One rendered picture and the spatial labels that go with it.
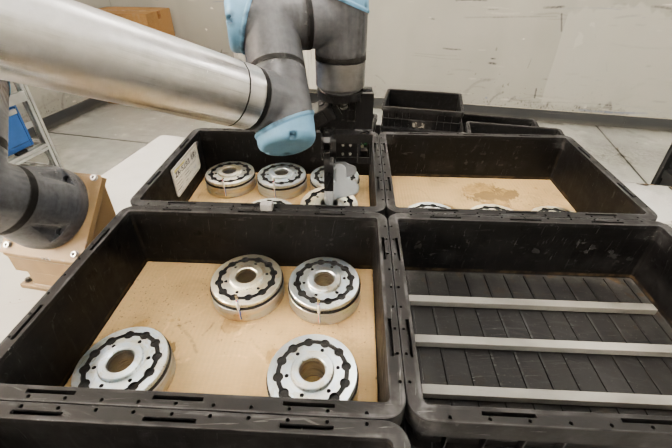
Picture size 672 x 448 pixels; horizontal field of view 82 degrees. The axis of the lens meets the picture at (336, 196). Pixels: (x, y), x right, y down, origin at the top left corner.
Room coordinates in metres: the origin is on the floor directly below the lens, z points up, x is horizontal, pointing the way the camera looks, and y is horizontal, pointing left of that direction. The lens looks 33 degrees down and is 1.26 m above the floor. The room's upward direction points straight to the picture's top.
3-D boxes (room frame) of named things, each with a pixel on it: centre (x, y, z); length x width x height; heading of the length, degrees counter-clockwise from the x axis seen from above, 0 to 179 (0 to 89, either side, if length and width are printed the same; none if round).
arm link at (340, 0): (0.59, 0.00, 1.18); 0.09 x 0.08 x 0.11; 104
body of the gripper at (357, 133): (0.59, -0.01, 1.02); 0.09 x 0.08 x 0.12; 91
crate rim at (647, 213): (0.61, -0.28, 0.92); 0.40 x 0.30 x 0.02; 87
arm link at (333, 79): (0.59, -0.01, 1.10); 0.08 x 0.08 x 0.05
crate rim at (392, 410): (0.33, 0.13, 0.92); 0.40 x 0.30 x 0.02; 87
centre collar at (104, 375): (0.26, 0.25, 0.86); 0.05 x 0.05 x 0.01
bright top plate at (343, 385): (0.25, 0.03, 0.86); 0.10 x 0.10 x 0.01
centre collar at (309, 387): (0.25, 0.03, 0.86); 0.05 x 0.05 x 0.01
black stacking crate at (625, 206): (0.61, -0.28, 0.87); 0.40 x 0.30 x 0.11; 87
